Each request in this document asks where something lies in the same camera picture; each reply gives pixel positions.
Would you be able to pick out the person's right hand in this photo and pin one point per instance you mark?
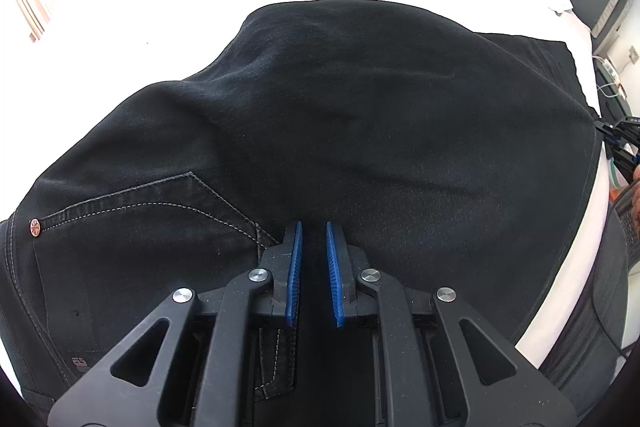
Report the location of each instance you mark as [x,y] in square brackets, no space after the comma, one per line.
[636,202]

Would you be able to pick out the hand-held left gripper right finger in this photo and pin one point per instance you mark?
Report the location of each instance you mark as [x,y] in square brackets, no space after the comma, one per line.
[334,277]

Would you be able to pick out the white wall socket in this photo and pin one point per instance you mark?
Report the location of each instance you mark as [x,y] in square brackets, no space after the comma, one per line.
[631,55]

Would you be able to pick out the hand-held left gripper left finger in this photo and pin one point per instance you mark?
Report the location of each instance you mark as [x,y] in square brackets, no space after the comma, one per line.
[293,277]

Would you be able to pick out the bed with white sheet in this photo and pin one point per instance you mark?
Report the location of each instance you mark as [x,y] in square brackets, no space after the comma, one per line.
[150,32]

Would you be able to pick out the black denim pants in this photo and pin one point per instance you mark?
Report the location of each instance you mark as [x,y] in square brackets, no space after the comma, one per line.
[350,107]

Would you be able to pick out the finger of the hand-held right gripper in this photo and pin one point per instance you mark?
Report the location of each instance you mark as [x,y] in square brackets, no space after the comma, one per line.
[622,147]

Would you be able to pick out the white power strip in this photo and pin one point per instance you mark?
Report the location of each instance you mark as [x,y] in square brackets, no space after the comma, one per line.
[609,69]

